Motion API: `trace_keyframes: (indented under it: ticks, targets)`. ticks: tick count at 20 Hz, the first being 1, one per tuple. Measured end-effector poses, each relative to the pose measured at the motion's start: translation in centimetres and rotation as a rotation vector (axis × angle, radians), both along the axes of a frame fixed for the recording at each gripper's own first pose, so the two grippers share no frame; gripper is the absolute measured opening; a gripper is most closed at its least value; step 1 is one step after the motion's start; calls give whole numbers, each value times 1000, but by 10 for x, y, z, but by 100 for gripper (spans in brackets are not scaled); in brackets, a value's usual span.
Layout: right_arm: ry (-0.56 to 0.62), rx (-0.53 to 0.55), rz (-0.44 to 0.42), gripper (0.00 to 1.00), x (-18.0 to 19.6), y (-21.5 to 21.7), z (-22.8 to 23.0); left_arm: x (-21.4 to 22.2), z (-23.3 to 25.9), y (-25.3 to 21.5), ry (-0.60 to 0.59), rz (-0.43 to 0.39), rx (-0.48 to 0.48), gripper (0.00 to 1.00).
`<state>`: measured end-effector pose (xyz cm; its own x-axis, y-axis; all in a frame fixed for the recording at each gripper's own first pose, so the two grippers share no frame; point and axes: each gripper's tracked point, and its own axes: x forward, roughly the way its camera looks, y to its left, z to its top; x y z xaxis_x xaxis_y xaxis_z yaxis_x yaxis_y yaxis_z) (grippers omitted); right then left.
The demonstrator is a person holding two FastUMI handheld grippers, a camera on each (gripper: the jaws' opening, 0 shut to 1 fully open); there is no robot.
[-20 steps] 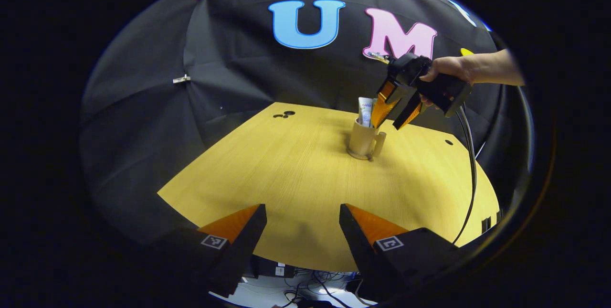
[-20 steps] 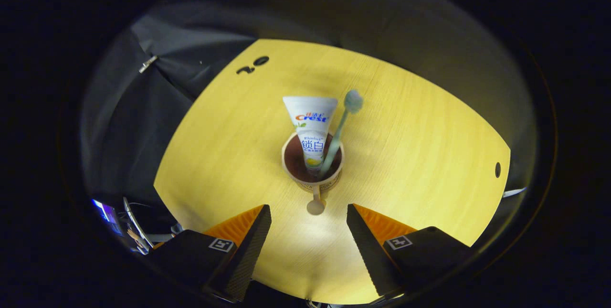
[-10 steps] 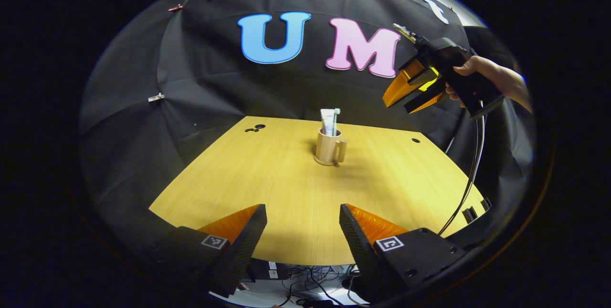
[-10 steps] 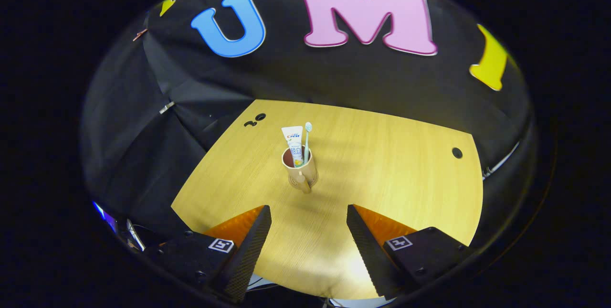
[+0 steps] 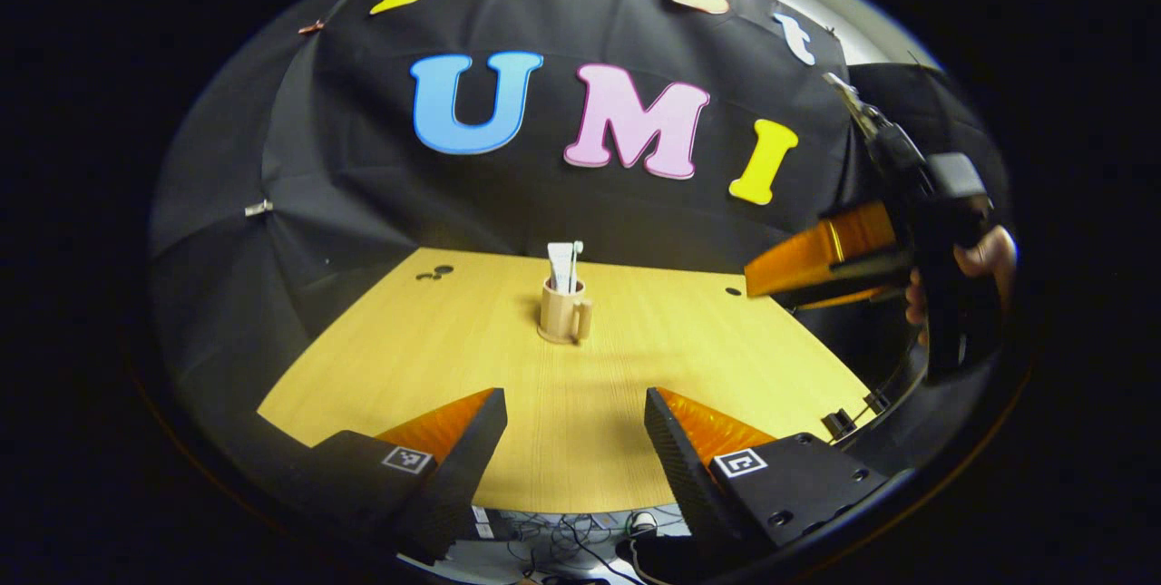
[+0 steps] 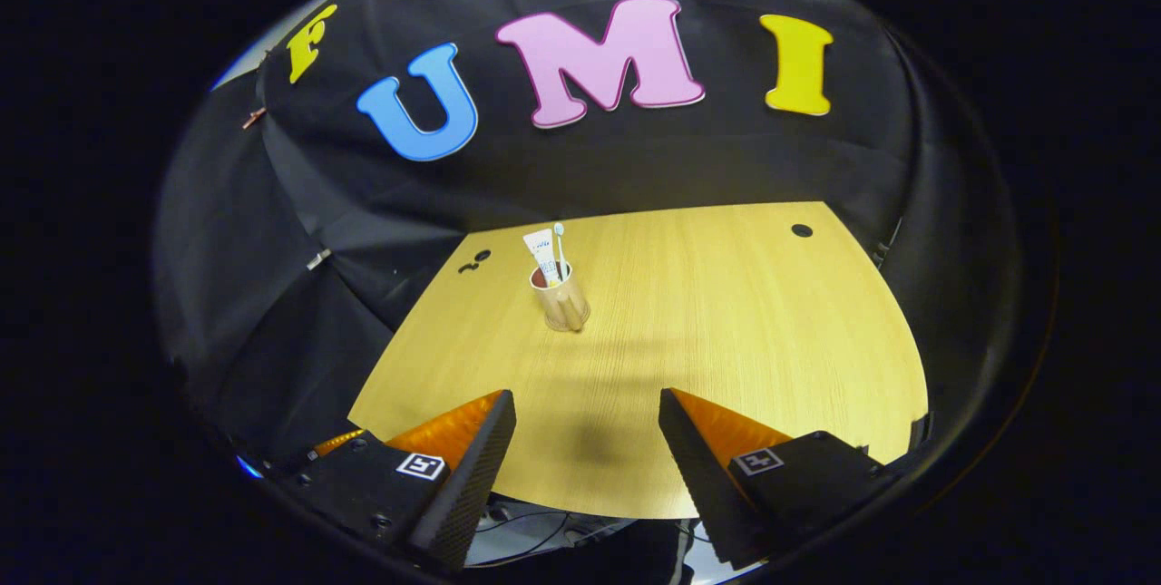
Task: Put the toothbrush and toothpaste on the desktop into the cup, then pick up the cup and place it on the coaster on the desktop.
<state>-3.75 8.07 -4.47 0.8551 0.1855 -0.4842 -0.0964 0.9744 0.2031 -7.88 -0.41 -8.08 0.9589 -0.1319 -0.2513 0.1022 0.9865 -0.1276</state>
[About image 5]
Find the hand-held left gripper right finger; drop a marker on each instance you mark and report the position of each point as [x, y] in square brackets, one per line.
[676, 463]

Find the white toothpaste tube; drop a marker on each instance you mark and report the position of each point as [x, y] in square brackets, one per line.
[560, 266]

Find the black backdrop cloth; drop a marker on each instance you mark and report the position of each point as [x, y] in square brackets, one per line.
[544, 204]

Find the copper cloth clip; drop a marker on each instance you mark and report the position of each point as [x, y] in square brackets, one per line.
[311, 26]

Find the silver cloth clip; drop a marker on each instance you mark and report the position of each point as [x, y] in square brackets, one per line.
[258, 208]

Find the pale blue toothbrush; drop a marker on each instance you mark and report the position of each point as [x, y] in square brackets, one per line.
[576, 263]

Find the black desk edge bracket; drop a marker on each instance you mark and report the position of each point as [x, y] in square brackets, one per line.
[839, 424]
[877, 402]

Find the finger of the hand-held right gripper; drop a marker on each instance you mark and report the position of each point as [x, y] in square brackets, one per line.
[843, 245]
[862, 293]

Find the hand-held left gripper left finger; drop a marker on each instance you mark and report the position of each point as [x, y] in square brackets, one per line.
[472, 467]

